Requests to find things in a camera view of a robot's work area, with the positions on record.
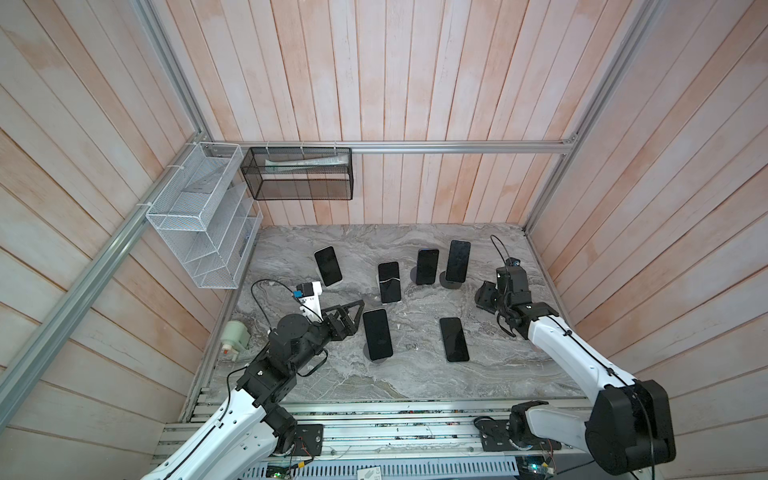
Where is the grey round tall stand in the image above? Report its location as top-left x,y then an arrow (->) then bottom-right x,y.
439,271 -> 463,290

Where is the white wire mesh shelf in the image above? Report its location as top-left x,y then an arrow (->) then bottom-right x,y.
146,142 -> 263,290

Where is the black wire mesh basket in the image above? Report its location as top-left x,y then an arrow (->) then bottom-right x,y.
240,146 -> 355,201

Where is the dark phone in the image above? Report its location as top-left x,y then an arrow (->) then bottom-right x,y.
445,240 -> 471,283
363,309 -> 393,361

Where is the dark phone front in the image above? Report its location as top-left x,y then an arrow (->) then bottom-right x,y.
363,309 -> 393,361

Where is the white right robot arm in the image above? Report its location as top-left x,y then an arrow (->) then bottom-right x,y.
475,282 -> 677,475

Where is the purple phone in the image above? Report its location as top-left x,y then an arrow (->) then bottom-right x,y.
378,261 -> 401,304

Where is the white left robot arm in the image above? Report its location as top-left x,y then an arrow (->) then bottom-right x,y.
145,300 -> 365,480

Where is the phone on white stand far-left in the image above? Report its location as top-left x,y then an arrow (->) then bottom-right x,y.
314,246 -> 343,286

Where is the dark phone on tall stand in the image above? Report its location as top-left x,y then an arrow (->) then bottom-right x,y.
445,240 -> 471,283

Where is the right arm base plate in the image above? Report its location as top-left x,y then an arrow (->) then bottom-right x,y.
473,416 -> 562,452

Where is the white cylinder object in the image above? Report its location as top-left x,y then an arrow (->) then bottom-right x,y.
220,320 -> 250,361

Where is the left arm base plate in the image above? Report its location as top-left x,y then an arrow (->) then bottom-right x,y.
273,423 -> 324,457

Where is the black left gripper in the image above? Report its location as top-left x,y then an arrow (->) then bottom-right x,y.
290,300 -> 364,373

